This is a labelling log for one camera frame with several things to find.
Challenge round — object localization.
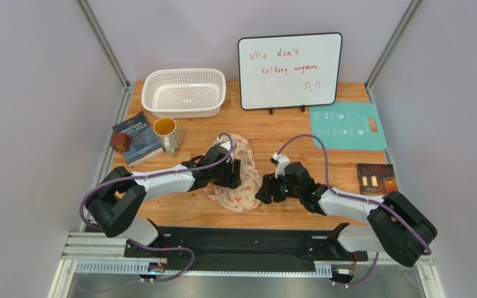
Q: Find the floral mesh laundry bag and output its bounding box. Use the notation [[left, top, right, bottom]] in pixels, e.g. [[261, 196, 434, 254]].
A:
[[203, 133, 262, 214]]

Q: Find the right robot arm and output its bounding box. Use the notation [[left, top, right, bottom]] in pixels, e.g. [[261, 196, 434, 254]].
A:
[[255, 162, 438, 267]]

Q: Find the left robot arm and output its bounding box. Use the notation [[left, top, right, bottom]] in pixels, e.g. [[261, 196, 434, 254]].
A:
[[80, 142, 240, 246]]

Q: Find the floral cream mug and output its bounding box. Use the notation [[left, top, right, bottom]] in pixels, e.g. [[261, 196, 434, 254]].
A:
[[153, 117, 182, 155]]

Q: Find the blue paperback book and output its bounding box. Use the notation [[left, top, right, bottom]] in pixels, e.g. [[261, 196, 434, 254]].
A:
[[112, 112, 164, 167]]

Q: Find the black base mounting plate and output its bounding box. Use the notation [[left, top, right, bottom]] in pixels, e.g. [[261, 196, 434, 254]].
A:
[[123, 225, 368, 273]]

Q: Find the teal folding board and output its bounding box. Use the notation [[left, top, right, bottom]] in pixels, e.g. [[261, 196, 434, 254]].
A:
[[309, 102, 387, 151]]

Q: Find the dark hardcover book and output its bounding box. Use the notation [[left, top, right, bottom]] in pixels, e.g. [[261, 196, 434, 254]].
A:
[[357, 163, 398, 196]]

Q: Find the small red-brown cube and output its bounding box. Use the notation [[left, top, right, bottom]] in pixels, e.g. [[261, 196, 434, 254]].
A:
[[109, 132, 132, 153]]

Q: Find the white plastic perforated basket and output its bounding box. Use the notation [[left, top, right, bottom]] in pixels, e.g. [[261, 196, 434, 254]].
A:
[[141, 68, 227, 119]]

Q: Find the white dry-erase board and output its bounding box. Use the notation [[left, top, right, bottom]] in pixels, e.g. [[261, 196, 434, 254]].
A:
[[237, 32, 343, 111]]

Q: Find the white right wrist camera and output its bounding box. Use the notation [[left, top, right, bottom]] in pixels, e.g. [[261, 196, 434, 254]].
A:
[[270, 153, 290, 178]]

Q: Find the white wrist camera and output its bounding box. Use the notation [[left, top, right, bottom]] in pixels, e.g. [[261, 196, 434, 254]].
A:
[[216, 137, 234, 153], [270, 153, 290, 178]]

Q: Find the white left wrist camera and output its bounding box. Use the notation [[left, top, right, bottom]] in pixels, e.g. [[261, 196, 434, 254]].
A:
[[216, 137, 234, 153]]

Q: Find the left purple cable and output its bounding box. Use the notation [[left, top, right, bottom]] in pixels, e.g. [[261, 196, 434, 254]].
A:
[[79, 132, 236, 284]]

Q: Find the aluminium frame rail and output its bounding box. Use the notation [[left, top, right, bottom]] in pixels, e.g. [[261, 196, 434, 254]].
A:
[[58, 231, 435, 280]]

